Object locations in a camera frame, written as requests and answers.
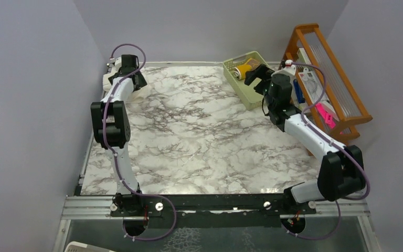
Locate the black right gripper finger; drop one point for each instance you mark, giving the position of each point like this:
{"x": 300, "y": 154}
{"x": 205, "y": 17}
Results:
{"x": 262, "y": 72}
{"x": 263, "y": 87}

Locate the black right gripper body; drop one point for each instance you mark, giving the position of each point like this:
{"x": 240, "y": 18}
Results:
{"x": 269, "y": 99}

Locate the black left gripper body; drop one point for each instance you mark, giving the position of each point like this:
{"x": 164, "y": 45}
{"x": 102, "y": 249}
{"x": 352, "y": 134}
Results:
{"x": 141, "y": 82}

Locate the brown yellow bear towel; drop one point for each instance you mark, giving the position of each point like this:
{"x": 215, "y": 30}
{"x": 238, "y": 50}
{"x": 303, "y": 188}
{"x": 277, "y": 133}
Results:
{"x": 239, "y": 72}

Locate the cream white towel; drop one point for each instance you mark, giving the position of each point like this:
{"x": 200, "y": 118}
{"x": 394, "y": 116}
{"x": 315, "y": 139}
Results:
{"x": 128, "y": 90}

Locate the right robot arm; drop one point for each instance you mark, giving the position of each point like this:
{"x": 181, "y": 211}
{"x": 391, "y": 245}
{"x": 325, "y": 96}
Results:
{"x": 341, "y": 173}

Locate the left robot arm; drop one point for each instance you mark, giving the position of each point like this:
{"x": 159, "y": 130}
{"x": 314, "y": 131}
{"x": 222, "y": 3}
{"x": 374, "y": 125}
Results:
{"x": 111, "y": 127}

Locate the light green plastic basket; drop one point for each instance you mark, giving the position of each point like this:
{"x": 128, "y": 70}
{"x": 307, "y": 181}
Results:
{"x": 247, "y": 94}

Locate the blue item on rack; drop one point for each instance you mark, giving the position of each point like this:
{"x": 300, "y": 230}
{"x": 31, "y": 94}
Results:
{"x": 298, "y": 92}

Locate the white packaged item on rack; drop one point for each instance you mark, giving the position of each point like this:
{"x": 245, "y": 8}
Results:
{"x": 311, "y": 83}

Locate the small box on rack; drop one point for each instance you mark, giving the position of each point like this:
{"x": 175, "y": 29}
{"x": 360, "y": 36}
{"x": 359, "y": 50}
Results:
{"x": 302, "y": 56}

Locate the pink item on rack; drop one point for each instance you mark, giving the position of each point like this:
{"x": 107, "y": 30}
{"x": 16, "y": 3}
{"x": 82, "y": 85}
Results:
{"x": 327, "y": 113}

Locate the orange wooden rack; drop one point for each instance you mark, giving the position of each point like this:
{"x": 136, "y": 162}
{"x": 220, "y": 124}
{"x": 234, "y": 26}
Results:
{"x": 339, "y": 92}

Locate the white bin corner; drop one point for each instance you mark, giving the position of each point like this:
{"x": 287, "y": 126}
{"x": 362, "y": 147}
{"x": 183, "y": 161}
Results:
{"x": 75, "y": 246}

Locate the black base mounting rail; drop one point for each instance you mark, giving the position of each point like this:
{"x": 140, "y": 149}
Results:
{"x": 206, "y": 210}

